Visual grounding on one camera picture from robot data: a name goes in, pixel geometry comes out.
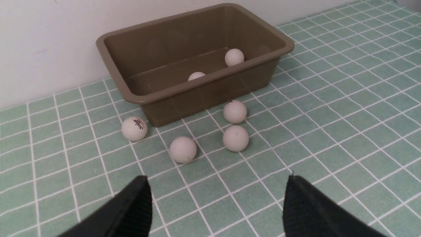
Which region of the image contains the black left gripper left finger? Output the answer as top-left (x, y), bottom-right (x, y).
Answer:
top-left (59, 175), bottom-right (153, 237)

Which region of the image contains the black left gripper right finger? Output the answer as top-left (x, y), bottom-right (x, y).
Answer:
top-left (283, 174), bottom-right (383, 237)

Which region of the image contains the white ping-pong ball with logo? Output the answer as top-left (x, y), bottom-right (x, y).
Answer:
top-left (121, 117), bottom-right (148, 142)

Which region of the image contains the green checked tablecloth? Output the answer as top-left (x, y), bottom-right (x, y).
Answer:
top-left (0, 0), bottom-right (421, 237)

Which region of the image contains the white ball with black mark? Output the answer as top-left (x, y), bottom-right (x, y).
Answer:
top-left (223, 100), bottom-right (248, 124)

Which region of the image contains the olive green plastic bin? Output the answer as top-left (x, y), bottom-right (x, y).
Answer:
top-left (96, 3), bottom-right (294, 127)

